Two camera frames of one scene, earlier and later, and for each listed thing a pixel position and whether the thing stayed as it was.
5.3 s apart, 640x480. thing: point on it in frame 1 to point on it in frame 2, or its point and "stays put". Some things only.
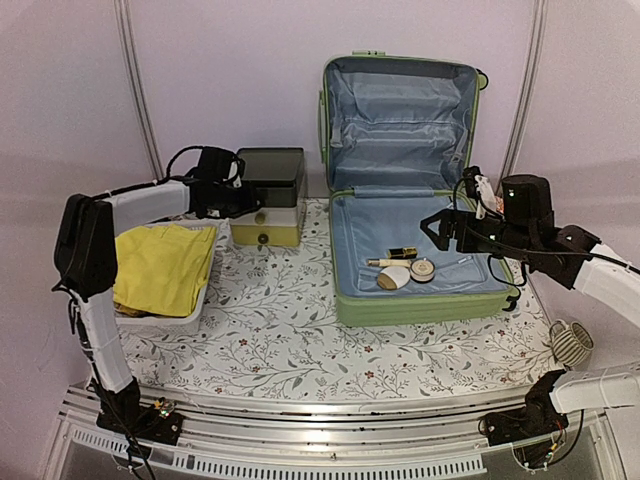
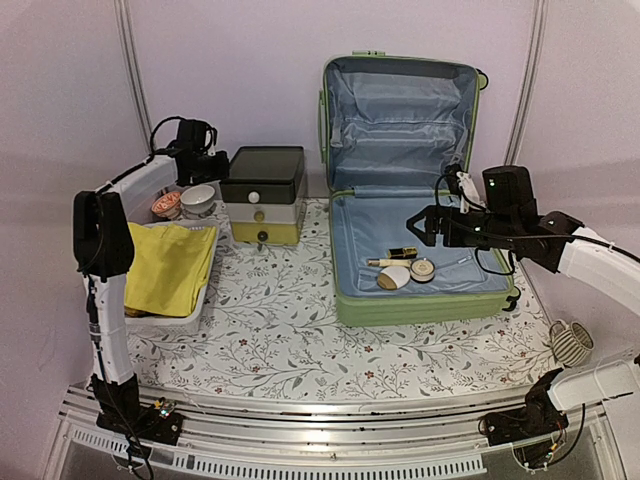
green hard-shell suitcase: [396, 133] stays put
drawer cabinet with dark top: [276, 176] stays put
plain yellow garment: [160, 269] stays put
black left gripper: [252, 204] to [223, 170]
